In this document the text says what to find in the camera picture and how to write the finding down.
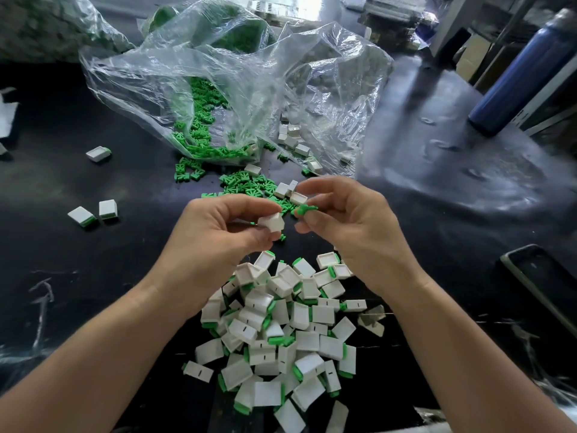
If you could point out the person's left hand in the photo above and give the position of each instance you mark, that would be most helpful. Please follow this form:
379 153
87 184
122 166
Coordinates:
212 252

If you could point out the person's right hand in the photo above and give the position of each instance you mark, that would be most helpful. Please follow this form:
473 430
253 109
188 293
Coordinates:
365 230

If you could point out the green plastic part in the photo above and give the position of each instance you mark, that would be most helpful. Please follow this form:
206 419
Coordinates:
306 210

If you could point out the white plastic part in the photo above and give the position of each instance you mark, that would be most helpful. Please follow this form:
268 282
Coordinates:
270 222

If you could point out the heap of white caps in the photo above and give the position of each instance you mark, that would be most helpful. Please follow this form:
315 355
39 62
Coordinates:
293 144

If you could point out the pile of assembled white-green pieces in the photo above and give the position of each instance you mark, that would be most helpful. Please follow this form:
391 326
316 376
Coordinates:
279 347

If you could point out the pile of green clips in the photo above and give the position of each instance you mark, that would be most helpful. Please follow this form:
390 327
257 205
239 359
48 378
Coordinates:
207 126

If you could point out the person's right forearm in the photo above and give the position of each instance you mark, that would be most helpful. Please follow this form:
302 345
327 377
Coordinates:
487 361

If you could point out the person's left forearm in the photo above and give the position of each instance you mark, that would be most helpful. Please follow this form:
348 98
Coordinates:
86 370

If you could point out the empty white shell right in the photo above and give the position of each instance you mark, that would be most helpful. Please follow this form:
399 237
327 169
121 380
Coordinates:
372 320

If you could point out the clear plastic bag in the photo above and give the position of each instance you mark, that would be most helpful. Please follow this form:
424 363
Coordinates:
343 72

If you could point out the black smartphone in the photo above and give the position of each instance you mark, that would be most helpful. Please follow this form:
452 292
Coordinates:
541 288

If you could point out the brown cardboard box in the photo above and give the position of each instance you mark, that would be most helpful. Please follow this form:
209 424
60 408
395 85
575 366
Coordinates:
475 56

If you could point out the grey machine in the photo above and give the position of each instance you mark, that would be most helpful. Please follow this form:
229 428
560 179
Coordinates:
398 11

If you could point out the blue cylinder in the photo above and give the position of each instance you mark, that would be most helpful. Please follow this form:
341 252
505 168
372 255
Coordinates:
525 76

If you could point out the plastic bag full of green pieces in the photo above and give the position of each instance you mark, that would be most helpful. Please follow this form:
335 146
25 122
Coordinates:
233 24

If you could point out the white component box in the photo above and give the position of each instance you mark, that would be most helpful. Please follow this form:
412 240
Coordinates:
275 8

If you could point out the white paper sheet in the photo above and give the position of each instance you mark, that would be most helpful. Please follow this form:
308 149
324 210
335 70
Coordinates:
6 114

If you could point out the large bag of assembled pieces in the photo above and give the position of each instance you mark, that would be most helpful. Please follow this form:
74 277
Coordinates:
52 22

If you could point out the white metal frame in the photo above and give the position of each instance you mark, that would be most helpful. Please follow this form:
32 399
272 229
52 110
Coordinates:
453 20

